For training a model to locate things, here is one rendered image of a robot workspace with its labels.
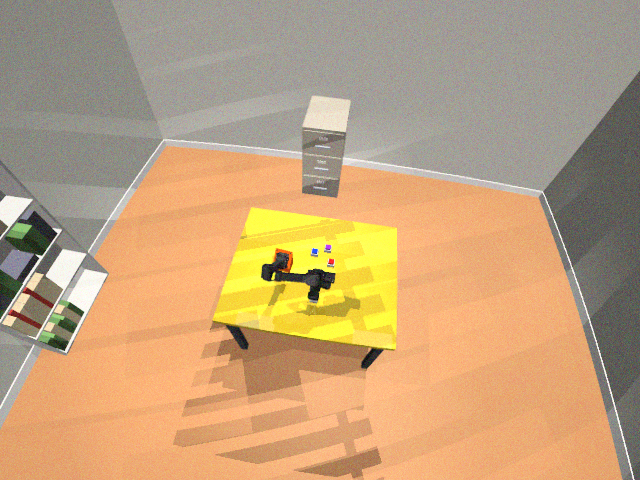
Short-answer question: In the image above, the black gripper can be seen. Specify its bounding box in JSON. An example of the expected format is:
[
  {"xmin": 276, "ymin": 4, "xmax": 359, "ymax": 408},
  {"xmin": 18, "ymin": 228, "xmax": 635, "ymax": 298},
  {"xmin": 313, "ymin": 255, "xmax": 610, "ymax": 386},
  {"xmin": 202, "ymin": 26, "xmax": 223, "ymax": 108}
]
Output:
[{"xmin": 307, "ymin": 286, "xmax": 320, "ymax": 301}]

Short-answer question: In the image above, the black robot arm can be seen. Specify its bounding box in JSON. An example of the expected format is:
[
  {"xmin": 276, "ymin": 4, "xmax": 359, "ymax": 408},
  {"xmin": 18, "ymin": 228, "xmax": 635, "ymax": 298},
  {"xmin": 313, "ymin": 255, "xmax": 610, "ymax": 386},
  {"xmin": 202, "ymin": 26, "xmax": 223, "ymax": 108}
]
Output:
[{"xmin": 261, "ymin": 252, "xmax": 336, "ymax": 290}]

